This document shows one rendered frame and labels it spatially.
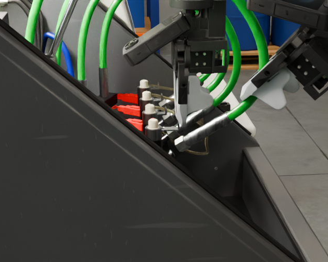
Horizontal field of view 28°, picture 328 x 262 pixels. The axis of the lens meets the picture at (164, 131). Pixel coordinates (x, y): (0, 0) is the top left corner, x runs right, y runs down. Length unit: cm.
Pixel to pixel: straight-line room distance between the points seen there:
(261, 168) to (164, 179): 63
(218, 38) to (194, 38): 4
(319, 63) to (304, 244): 35
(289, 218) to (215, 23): 37
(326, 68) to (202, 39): 25
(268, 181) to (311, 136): 298
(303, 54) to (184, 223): 26
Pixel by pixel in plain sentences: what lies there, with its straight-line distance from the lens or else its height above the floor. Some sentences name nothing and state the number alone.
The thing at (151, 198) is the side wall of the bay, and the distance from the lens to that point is 74.
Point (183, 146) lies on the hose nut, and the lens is 98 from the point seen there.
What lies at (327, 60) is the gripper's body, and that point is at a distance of 85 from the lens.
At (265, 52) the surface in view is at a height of 127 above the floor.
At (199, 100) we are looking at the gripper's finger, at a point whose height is 117.
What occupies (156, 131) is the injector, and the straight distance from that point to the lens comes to 107.
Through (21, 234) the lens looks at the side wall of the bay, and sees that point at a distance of 77.
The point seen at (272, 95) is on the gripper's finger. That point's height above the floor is 122.
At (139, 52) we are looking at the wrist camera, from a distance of 102.
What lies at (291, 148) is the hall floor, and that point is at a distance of 405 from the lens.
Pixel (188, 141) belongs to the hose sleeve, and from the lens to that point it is 98.
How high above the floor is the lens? 148
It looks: 20 degrees down
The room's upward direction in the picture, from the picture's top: 1 degrees counter-clockwise
